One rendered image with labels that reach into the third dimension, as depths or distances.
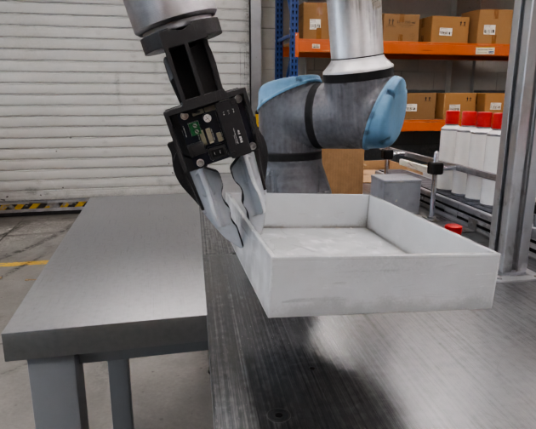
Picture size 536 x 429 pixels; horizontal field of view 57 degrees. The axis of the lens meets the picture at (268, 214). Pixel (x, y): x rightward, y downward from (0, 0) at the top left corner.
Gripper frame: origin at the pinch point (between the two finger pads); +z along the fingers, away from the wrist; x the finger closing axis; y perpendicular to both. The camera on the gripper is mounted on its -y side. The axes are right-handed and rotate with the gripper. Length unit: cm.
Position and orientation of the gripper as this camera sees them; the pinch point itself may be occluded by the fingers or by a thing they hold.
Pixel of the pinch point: (243, 231)
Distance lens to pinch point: 51.1
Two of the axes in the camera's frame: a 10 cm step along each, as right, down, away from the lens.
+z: 2.8, 9.2, 2.7
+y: 1.7, 2.3, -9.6
